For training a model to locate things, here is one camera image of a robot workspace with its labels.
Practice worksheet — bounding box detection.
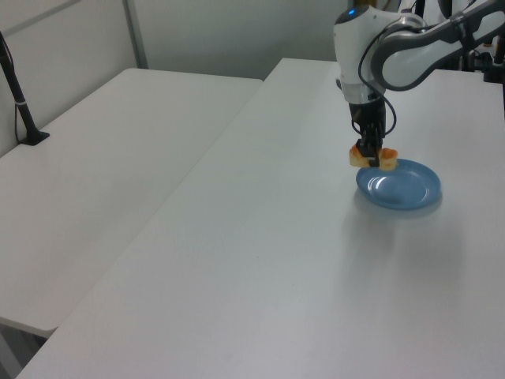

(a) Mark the white side table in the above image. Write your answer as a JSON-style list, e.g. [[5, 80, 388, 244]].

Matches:
[[0, 67, 264, 340]]

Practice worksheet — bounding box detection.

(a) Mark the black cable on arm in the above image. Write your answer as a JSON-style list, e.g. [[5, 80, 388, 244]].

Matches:
[[357, 17, 429, 136]]

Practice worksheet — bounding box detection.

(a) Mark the black pole stand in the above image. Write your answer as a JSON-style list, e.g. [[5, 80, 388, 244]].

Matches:
[[0, 30, 51, 148]]

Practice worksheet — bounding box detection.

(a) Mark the grey metal partition post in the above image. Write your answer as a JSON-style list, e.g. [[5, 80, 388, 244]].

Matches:
[[121, 0, 149, 70]]

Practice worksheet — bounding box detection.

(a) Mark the bread with orange topping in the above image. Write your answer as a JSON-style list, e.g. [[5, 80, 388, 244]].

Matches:
[[350, 144, 398, 172]]

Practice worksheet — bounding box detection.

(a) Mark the black background equipment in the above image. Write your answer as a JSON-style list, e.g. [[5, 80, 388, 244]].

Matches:
[[464, 33, 505, 84]]

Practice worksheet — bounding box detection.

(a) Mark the blue plate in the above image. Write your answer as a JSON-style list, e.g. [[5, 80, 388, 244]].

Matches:
[[354, 157, 442, 210]]

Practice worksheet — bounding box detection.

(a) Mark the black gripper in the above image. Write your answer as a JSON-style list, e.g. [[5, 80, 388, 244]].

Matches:
[[348, 99, 387, 167]]

